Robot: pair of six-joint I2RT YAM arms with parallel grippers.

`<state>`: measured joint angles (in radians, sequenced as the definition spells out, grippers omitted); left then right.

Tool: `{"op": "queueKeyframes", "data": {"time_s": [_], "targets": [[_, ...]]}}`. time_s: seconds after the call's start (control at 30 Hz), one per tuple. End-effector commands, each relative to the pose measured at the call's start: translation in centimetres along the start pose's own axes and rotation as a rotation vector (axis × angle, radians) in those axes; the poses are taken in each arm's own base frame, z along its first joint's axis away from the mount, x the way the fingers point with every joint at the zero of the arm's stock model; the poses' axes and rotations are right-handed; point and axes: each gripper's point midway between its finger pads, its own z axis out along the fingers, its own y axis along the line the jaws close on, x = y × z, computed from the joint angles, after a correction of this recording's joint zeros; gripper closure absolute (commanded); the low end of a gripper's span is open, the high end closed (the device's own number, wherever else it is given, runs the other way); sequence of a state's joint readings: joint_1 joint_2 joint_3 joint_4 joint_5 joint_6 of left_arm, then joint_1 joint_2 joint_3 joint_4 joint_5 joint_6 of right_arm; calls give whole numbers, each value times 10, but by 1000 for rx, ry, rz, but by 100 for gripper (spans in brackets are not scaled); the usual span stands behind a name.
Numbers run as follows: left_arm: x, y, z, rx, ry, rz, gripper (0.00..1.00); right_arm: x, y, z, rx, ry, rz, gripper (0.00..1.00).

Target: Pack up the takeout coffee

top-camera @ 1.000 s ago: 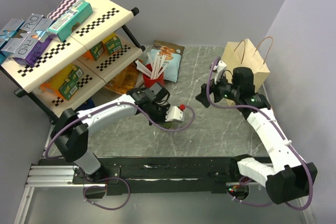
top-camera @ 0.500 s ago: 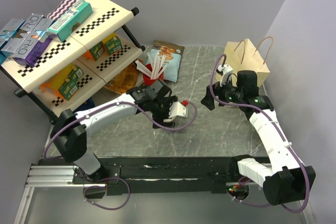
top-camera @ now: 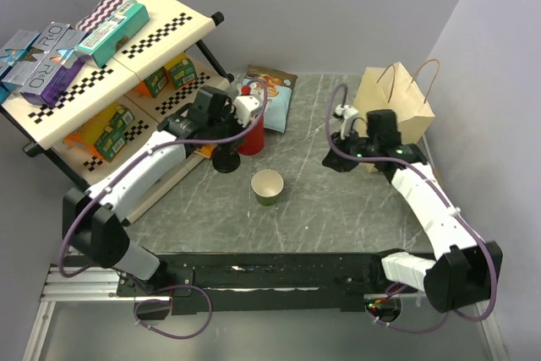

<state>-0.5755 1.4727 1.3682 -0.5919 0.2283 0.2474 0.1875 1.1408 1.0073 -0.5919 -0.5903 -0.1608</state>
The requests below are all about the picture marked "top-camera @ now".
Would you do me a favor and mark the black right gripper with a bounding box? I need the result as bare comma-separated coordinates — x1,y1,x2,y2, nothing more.
320,127,378,173

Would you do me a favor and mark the green paper coffee cup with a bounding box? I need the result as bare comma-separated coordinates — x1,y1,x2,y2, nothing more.
250,169,284,206

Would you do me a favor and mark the teal box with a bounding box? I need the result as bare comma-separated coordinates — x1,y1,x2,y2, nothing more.
75,0,150,68

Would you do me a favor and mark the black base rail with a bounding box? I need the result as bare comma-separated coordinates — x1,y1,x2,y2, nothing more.
116,250,436,318

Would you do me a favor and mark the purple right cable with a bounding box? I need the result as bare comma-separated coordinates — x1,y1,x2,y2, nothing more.
327,84,500,333

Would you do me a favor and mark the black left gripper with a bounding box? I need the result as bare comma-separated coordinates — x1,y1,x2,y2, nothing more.
208,106,252,155

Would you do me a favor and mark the brown paper bag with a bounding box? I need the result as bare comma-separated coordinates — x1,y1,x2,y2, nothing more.
352,63,434,180

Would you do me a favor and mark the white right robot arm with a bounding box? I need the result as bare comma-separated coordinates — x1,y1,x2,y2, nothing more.
322,105,503,313

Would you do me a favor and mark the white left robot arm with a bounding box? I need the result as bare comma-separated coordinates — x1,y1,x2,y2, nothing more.
57,86,262,295

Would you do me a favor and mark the black plastic cup lid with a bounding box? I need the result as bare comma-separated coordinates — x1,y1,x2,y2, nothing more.
212,150,241,173

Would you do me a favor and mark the silver purple box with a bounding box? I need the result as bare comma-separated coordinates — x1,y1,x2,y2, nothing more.
1,22,87,107

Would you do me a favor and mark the cream two-tier shelf rack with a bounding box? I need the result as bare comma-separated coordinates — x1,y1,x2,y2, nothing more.
0,0,236,227

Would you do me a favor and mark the blue silver box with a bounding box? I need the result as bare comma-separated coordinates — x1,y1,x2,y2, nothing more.
0,30,40,80

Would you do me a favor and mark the blue snack pouch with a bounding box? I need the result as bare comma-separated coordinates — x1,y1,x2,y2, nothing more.
240,65,298,133

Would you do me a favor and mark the red cup holder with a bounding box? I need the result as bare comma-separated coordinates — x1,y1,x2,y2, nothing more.
237,118,265,156

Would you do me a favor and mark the orange green large box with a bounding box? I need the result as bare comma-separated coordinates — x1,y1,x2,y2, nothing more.
63,102,134,162

